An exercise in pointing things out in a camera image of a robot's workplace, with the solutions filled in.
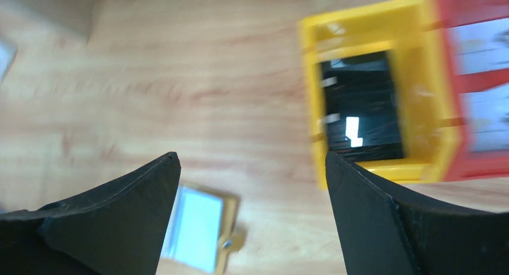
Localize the white cards in bin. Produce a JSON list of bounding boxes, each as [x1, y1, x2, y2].
[[448, 18, 508, 153]]

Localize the pink white card pack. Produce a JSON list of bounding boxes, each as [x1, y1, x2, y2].
[[0, 39, 17, 82]]

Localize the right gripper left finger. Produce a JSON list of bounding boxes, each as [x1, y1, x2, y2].
[[1, 152, 181, 274]]

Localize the black item in bin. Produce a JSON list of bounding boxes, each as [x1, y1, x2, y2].
[[320, 51, 405, 162]]

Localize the middle red plastic bin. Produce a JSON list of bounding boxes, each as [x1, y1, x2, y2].
[[436, 0, 508, 181]]

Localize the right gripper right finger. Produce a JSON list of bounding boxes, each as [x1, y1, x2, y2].
[[325, 152, 508, 274]]

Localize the yellow plastic bin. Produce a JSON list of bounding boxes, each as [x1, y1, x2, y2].
[[298, 0, 460, 189]]

